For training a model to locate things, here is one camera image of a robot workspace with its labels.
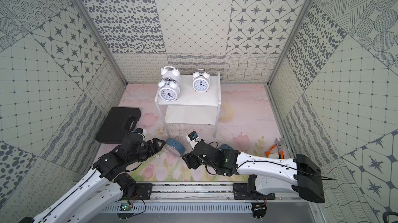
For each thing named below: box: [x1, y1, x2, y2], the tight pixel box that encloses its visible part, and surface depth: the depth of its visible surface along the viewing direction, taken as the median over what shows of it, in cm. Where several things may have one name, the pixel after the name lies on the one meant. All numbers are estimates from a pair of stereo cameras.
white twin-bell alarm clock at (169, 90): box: [157, 77, 181, 102], surface depth 65 cm
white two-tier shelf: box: [154, 72, 222, 138], surface depth 72 cm
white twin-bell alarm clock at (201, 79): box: [192, 68, 210, 93], surface depth 69 cm
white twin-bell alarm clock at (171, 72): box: [160, 65, 182, 87], surface depth 69 cm
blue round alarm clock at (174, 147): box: [163, 137, 186, 158], surface depth 81 cm
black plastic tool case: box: [95, 106, 142, 144], surface depth 95 cm
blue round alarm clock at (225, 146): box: [218, 143, 234, 150], surface depth 80 cm
